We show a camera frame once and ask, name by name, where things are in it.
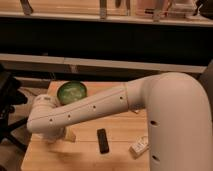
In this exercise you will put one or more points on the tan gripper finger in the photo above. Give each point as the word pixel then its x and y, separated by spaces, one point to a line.
pixel 69 135

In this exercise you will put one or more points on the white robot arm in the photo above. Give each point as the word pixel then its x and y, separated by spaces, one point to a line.
pixel 178 116

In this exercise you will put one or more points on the black remote control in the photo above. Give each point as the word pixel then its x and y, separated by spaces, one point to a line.
pixel 102 140

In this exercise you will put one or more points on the green bowl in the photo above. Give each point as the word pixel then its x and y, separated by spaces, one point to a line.
pixel 71 92

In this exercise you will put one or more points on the black office chair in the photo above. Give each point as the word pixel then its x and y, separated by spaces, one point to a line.
pixel 9 97

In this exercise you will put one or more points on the white plastic bottle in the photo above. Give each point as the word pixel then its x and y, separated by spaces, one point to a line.
pixel 139 147

